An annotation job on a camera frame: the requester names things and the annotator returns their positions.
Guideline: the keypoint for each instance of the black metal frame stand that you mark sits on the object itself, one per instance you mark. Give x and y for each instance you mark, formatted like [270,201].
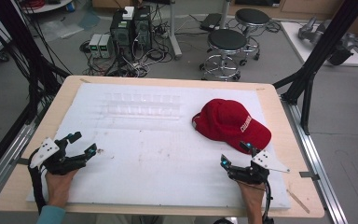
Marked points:
[320,49]

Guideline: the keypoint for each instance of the clear plastic sheet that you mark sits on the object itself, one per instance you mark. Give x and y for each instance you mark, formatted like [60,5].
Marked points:
[65,26]

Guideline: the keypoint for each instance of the white foam mat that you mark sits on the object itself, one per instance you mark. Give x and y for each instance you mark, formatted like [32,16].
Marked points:
[155,155]

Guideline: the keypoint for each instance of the grey metal pole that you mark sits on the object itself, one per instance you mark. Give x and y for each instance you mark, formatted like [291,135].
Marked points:
[225,14]

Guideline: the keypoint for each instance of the grey power supply unit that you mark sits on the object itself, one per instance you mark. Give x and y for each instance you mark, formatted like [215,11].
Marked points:
[106,46]
[94,45]

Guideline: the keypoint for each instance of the person's left hand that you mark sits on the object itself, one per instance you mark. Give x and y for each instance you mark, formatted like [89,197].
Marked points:
[59,186]

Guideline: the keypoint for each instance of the person's light trousers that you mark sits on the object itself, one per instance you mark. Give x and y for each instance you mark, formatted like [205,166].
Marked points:
[143,220]

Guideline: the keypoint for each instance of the round white table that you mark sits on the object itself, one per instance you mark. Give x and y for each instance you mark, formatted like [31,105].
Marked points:
[52,6]

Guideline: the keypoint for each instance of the clear plastic compartment tray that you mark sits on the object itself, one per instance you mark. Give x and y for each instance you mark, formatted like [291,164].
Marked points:
[141,105]

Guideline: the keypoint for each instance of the small brown scrap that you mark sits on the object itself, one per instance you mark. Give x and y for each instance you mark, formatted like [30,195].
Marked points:
[99,151]

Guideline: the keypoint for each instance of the red baseball cap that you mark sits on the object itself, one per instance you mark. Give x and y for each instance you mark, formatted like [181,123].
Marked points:
[227,121]

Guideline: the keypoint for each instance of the person's right hand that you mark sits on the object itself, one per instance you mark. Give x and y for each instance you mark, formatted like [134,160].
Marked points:
[252,196]

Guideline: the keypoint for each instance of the black round stool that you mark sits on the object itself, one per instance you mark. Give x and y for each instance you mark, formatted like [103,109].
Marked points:
[227,39]
[252,16]

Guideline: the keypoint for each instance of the aluminium rail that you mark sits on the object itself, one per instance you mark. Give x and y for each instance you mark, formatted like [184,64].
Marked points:
[318,165]
[6,161]

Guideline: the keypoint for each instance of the white box on computer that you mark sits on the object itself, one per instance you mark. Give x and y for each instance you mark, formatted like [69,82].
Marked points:
[128,13]

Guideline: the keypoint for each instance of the wooden stick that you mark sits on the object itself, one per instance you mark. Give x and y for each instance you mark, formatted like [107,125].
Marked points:
[298,201]

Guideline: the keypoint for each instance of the white board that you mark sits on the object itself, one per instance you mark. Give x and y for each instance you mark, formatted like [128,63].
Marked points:
[295,43]

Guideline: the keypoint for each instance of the grey tape strip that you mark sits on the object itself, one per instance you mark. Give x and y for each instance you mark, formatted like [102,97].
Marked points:
[21,161]
[309,175]

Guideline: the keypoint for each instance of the grey metal table leg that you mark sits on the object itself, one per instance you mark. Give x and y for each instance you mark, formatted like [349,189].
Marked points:
[174,34]

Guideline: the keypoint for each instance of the black computer tower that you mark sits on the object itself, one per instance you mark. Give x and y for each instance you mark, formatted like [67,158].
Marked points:
[143,26]
[121,34]

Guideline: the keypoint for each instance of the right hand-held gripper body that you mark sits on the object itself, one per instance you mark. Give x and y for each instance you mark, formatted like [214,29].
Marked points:
[254,172]

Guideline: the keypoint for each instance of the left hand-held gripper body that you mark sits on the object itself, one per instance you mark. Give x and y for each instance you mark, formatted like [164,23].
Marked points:
[48,149]

